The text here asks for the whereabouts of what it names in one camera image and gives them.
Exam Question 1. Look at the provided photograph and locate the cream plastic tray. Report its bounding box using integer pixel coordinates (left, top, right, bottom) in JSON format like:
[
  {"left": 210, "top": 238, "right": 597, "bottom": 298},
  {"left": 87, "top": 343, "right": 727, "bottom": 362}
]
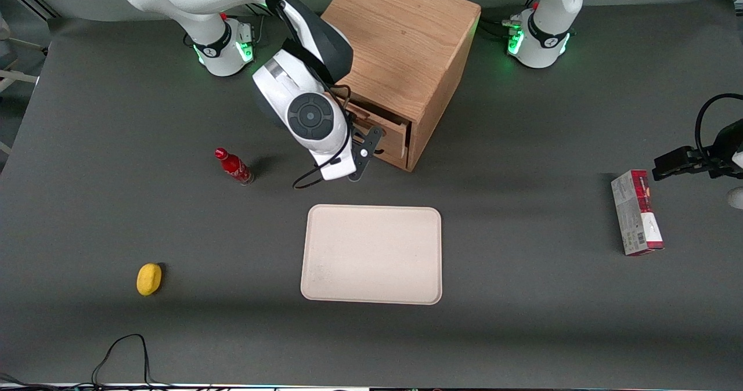
[{"left": 300, "top": 204, "right": 443, "bottom": 306}]

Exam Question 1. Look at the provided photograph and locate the black right base cable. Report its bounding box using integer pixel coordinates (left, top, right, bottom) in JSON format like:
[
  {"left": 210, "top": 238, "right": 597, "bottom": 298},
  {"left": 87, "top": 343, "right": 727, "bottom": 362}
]
[{"left": 248, "top": 8, "right": 273, "bottom": 52}]

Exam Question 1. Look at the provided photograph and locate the wooden drawer with tray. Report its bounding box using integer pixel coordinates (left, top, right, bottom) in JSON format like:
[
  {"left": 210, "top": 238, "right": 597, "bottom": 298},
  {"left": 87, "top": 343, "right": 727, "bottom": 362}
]
[{"left": 347, "top": 101, "right": 412, "bottom": 148}]

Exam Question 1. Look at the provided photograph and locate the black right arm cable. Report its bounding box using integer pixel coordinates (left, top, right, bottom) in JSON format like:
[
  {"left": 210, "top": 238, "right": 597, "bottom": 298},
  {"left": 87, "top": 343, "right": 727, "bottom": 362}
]
[{"left": 292, "top": 84, "right": 354, "bottom": 190}]

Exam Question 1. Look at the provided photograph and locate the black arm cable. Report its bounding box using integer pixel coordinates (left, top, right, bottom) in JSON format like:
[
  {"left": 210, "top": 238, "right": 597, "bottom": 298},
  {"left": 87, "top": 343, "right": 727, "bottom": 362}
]
[
  {"left": 695, "top": 93, "right": 743, "bottom": 161},
  {"left": 292, "top": 84, "right": 354, "bottom": 190}
]

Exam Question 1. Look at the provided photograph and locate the red cola bottle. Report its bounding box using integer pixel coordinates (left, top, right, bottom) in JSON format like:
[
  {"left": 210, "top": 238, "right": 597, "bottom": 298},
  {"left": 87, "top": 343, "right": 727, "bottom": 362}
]
[{"left": 214, "top": 147, "right": 254, "bottom": 186}]

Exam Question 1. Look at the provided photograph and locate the white metal stand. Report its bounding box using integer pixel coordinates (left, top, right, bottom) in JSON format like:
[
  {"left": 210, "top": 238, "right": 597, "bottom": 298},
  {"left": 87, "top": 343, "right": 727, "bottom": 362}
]
[{"left": 0, "top": 14, "right": 40, "bottom": 154}]

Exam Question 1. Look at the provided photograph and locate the black looped table cable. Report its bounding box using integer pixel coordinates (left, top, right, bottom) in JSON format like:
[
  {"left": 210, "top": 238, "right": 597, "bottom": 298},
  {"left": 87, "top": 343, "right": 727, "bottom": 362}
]
[{"left": 91, "top": 334, "right": 153, "bottom": 387}]

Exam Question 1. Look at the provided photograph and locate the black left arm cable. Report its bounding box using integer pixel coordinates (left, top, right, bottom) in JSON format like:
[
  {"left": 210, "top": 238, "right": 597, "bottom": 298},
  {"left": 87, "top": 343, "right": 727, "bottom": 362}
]
[{"left": 695, "top": 93, "right": 743, "bottom": 161}]

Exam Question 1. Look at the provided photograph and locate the wooden drawer cabinet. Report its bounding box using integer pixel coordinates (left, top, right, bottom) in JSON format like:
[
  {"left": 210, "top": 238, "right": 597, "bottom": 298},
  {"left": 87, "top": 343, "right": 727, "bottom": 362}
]
[{"left": 321, "top": 0, "right": 482, "bottom": 173}]

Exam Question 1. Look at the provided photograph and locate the red plaid carton box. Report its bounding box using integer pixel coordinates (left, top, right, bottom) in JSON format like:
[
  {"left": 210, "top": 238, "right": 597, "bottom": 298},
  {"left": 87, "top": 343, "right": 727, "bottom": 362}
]
[{"left": 611, "top": 169, "right": 665, "bottom": 256}]

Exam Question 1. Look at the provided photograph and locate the yellow lemon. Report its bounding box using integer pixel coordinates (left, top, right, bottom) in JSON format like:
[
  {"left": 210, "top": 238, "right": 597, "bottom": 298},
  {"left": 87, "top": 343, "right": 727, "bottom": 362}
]
[{"left": 136, "top": 263, "right": 163, "bottom": 296}]

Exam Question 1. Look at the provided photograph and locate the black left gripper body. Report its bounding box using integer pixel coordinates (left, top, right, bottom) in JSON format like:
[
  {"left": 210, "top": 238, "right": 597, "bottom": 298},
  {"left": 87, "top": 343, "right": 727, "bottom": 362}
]
[{"left": 705, "top": 118, "right": 743, "bottom": 180}]

